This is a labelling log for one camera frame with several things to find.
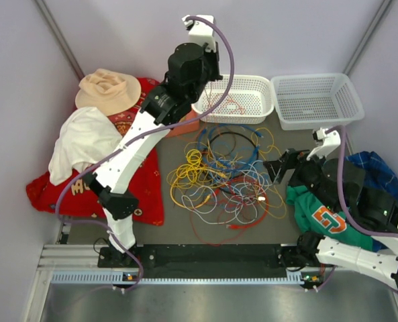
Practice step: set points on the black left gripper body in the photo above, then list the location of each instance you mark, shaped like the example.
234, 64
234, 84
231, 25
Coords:
210, 64

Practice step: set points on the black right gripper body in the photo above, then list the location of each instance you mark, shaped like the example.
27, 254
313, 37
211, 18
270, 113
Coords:
290, 157

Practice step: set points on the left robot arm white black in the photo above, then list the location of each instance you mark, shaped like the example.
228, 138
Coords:
190, 68

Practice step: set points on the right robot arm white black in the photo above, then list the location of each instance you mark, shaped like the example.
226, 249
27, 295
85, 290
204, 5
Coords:
351, 225

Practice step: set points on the white oval perforated basket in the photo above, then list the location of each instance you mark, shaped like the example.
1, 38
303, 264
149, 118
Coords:
248, 102

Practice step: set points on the white rectangular mesh basket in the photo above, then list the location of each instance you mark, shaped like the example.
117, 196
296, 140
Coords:
310, 101

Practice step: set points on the green shirt orange logo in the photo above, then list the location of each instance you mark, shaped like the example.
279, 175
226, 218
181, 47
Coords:
311, 215

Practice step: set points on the orange square box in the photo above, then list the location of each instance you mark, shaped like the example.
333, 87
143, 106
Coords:
188, 128

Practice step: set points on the blue plaid cloth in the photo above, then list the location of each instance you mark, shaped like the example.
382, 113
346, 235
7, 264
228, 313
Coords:
378, 174

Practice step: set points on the beige bucket hat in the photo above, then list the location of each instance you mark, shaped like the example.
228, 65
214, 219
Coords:
110, 92

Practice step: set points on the white t-shirt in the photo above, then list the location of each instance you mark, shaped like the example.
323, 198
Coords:
85, 138

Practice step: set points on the red patterned cloth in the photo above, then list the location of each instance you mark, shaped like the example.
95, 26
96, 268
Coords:
81, 202

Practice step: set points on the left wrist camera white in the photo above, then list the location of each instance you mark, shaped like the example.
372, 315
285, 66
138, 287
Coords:
200, 33

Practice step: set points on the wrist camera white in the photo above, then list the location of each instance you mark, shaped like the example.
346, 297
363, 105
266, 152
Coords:
327, 140
200, 33

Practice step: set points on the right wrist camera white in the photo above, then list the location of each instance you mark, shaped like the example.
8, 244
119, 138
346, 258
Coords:
327, 140

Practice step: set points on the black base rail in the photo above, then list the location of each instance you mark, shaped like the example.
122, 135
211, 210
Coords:
226, 261

